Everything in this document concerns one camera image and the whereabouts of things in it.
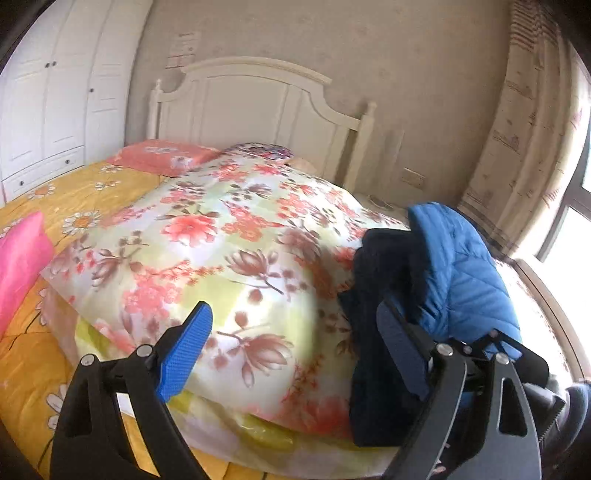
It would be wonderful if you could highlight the floral quilt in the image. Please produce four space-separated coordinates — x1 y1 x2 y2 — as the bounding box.
41 151 571 462

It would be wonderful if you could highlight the coral floral pillow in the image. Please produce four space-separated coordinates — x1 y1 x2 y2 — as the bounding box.
105 140 223 179

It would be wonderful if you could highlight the window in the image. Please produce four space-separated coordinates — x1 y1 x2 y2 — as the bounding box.
536 134 591 308

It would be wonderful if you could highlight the printed striped curtain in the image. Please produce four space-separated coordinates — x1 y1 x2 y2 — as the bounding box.
456 0 591 260

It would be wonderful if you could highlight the yellow daisy bedsheet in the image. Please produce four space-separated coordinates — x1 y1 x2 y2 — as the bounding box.
0 159 398 480

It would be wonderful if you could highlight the wall outlet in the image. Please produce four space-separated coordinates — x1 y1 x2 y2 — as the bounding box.
399 168 426 190

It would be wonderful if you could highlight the white wardrobe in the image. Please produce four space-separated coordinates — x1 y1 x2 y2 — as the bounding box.
0 0 154 205

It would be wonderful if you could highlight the blue down jacket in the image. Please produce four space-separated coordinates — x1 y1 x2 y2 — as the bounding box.
339 202 525 448

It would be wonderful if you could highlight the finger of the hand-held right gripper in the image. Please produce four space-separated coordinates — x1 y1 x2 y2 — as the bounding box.
475 329 551 385

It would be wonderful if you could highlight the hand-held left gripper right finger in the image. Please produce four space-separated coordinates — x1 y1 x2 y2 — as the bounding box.
376 299 542 480

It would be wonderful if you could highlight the white bed headboard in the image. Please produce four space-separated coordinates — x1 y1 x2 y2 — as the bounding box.
147 56 378 195

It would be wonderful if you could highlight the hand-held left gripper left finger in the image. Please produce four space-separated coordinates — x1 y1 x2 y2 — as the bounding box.
48 301 214 480

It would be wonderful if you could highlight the purple patterned pillow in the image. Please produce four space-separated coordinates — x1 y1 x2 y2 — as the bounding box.
226 142 294 162

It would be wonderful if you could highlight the pink pillow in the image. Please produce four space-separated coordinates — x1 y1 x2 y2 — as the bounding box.
0 211 57 341

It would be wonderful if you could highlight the white window sill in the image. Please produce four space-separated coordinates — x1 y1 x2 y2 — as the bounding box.
512 256 591 386

